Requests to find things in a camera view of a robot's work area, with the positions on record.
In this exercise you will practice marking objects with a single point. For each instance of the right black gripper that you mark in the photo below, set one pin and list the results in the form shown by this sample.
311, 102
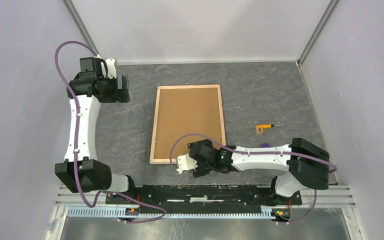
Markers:
201, 170

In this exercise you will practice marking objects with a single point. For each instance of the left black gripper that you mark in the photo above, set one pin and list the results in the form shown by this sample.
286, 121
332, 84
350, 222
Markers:
120, 95

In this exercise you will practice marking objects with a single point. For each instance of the orange handled screwdriver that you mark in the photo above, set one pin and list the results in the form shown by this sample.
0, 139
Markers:
268, 126

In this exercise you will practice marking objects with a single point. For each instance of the white photo frame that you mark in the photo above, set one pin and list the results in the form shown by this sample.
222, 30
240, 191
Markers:
182, 112

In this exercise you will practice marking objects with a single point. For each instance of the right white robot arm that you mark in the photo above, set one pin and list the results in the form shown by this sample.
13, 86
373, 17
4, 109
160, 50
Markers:
303, 164

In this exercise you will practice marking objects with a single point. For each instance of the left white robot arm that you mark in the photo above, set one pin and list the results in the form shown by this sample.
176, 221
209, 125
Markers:
81, 167

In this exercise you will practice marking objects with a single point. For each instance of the purple and red block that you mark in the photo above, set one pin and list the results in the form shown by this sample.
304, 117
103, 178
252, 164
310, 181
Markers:
265, 145

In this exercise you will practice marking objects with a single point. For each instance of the wooden letter cube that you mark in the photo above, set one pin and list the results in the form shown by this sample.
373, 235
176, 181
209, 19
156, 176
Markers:
259, 130

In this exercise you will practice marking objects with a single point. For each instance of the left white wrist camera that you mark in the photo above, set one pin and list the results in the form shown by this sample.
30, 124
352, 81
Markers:
111, 67

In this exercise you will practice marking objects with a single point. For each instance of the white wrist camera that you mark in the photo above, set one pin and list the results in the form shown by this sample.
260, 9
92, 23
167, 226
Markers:
185, 163
111, 67

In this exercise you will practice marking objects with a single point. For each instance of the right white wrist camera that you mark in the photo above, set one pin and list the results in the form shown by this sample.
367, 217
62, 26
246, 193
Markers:
185, 163

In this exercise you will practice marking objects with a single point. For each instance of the slotted cable duct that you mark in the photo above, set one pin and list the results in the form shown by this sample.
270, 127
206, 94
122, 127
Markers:
122, 213

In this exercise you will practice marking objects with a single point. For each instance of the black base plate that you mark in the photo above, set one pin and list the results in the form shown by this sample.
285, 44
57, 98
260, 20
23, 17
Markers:
201, 199

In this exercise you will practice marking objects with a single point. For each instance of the left aluminium corner post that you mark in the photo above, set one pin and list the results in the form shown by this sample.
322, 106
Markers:
81, 27

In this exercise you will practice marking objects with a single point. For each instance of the aluminium corner post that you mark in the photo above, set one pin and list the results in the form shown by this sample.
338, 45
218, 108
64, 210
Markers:
81, 27
317, 31

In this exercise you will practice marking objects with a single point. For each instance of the aluminium rail front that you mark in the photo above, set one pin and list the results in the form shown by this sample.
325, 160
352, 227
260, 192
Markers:
337, 196

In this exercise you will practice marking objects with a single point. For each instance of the right aluminium corner post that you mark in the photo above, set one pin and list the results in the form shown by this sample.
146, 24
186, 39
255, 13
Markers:
317, 31

